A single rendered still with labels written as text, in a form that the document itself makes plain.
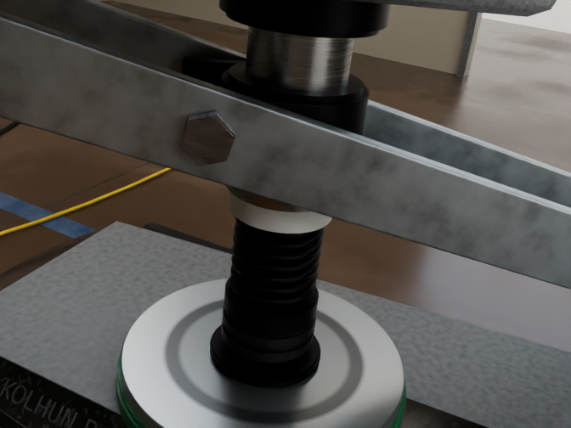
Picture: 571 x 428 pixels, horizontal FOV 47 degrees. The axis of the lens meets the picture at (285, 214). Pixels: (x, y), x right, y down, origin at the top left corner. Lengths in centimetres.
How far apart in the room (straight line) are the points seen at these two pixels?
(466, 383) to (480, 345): 6
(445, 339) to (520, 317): 167
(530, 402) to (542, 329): 169
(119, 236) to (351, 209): 37
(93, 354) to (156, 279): 12
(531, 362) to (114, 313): 36
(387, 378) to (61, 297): 29
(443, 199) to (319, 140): 9
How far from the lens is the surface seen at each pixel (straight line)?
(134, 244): 69
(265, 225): 41
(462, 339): 62
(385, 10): 39
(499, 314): 226
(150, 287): 62
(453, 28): 552
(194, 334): 52
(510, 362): 61
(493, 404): 56
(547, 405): 58
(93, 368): 53
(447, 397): 55
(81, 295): 62
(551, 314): 235
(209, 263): 66
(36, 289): 63
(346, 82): 40
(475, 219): 41
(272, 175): 37
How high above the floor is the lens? 114
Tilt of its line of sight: 26 degrees down
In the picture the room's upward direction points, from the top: 7 degrees clockwise
